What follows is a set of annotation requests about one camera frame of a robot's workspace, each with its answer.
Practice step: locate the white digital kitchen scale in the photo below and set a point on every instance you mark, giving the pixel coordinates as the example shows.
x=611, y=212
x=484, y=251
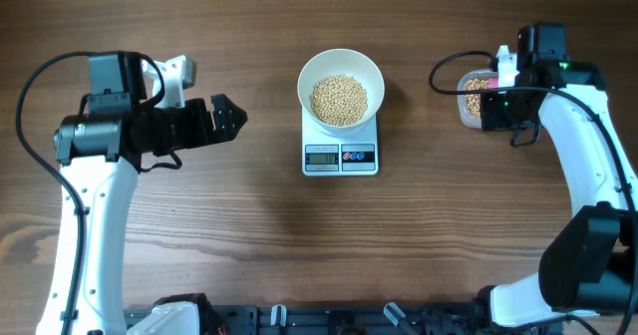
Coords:
x=353, y=152

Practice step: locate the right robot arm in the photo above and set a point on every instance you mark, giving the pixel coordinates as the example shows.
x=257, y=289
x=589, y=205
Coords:
x=590, y=268

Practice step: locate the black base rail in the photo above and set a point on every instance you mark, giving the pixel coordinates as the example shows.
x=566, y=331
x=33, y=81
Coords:
x=444, y=318

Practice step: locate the pink plastic measuring scoop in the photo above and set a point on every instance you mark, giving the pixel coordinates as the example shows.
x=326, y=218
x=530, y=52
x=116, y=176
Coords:
x=493, y=83

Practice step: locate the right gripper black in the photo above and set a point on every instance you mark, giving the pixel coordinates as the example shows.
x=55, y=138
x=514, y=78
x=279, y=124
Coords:
x=491, y=118

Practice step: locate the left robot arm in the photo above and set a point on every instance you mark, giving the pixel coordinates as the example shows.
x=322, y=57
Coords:
x=135, y=107

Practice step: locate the soybeans pile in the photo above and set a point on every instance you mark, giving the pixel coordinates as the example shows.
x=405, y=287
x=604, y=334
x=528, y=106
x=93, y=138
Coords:
x=339, y=100

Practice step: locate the white bowl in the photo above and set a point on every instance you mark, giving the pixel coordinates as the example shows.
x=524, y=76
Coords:
x=342, y=62

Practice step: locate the clear plastic container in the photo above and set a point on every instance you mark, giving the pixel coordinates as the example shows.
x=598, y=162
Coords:
x=469, y=105

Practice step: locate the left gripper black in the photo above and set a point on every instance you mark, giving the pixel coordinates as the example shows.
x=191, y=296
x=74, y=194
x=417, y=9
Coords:
x=204, y=134

